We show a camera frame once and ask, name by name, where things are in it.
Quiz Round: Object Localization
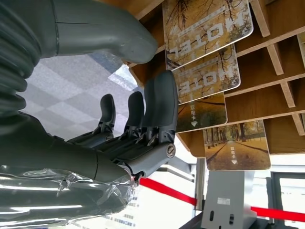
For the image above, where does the grey kiosk stand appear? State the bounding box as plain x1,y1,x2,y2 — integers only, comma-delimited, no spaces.
201,170,258,229

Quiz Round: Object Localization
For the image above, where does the wooden card organizer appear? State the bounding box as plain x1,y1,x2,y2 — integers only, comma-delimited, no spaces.
100,0,305,159

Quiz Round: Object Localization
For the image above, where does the silver stanchion post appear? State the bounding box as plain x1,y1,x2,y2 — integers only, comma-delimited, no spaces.
194,158,206,211

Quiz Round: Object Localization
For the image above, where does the red barrier belt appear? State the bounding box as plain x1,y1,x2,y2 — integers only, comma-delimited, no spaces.
139,177,198,207
250,206,305,223

